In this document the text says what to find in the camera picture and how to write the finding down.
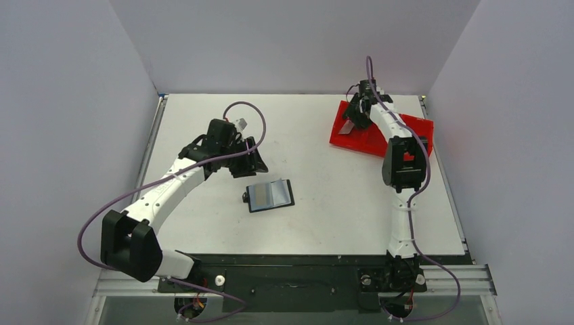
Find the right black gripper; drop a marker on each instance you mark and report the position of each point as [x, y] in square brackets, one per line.
[356, 112]

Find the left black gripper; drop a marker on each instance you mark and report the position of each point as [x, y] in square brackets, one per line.
[252, 165]

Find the silver grey credit card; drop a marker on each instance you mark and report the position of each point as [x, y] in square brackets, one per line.
[346, 128]

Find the black leather card holder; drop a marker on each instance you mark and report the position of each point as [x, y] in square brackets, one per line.
[281, 191]

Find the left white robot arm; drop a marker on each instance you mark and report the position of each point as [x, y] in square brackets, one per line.
[129, 238]

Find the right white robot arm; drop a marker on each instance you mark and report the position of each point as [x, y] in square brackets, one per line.
[405, 161]

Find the red plastic divided tray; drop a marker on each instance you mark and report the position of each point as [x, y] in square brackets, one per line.
[371, 140]

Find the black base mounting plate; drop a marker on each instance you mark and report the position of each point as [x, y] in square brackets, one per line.
[309, 283]

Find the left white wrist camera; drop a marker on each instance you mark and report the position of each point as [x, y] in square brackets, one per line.
[240, 124]

